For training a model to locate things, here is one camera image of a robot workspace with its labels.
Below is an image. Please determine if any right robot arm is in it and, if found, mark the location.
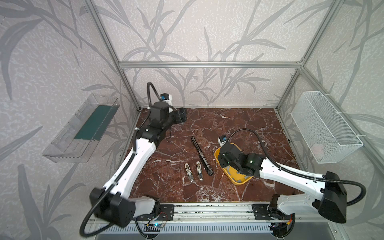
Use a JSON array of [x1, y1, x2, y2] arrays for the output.
[[215, 135, 347, 224]]

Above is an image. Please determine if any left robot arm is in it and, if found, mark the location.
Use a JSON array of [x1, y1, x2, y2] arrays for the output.
[[90, 94, 187, 227]]

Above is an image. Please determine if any green circuit board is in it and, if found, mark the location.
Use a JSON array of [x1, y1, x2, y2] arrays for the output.
[[145, 222, 166, 232]]

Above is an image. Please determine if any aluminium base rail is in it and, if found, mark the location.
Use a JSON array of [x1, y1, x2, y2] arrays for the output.
[[103, 202, 340, 237]]

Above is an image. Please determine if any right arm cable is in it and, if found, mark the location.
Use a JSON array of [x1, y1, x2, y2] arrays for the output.
[[227, 128, 367, 207]]

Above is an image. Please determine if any clear plastic wall shelf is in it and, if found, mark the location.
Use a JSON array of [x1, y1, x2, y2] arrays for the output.
[[42, 94, 120, 163]]

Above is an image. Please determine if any white wire basket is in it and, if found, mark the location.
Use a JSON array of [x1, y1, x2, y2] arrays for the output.
[[291, 91, 364, 164]]

